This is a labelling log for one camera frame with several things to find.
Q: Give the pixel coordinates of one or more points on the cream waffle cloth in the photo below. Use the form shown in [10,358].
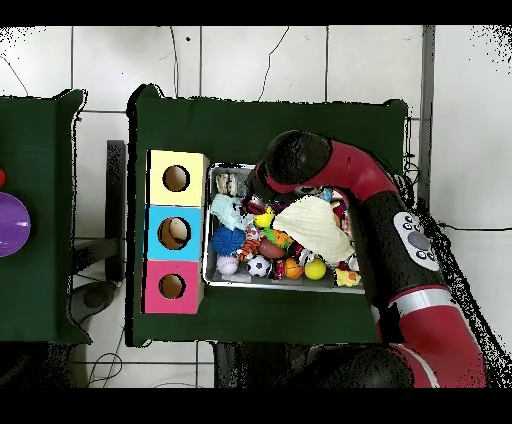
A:
[316,228]

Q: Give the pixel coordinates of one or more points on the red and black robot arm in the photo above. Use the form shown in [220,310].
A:
[352,168]

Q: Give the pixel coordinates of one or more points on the wooden box with three holes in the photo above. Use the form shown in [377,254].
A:
[188,192]

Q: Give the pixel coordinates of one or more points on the yellow smiley face ball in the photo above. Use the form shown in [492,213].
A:
[264,221]

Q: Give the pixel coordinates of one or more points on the light blue waffle cloth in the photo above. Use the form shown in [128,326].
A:
[226,212]

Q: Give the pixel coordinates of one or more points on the blue spiky rubber ball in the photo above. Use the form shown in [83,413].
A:
[228,240]

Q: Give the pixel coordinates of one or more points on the striped tiger plush toy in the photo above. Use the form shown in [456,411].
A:
[248,250]

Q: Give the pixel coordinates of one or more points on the small brown football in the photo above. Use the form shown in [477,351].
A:
[272,248]

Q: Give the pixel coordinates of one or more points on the small soccer ball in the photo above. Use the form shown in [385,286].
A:
[259,266]

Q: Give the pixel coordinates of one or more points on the small white baseball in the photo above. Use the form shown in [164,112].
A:
[227,265]

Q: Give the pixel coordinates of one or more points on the small orange basketball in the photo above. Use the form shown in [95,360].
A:
[294,270]

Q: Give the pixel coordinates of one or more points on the dark green table cloth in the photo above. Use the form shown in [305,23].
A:
[32,220]
[260,132]

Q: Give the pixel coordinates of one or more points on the plain yellow ball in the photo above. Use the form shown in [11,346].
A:
[315,269]

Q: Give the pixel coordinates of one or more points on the black upright panel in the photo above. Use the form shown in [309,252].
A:
[116,200]

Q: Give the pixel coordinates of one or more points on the dark grey floor base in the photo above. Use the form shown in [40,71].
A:
[94,298]

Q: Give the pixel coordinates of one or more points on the purple plastic bowl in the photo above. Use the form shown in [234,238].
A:
[12,224]

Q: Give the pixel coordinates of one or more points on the small red ball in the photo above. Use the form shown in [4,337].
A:
[2,178]

